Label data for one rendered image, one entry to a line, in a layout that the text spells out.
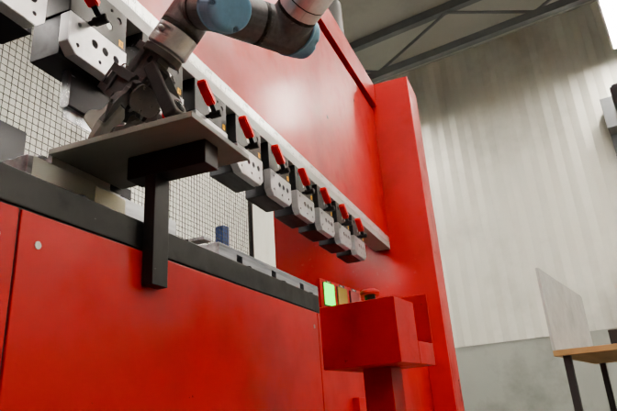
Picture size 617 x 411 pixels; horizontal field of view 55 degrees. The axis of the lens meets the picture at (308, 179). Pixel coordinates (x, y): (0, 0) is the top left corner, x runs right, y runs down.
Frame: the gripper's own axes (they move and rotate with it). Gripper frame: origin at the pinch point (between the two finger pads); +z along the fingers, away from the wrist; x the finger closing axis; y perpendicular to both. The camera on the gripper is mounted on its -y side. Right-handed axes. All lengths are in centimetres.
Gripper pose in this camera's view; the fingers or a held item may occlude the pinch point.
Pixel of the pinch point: (106, 152)
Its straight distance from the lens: 106.8
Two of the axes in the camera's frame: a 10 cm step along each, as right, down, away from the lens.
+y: -7.5, -4.4, 4.8
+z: -5.4, 8.4, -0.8
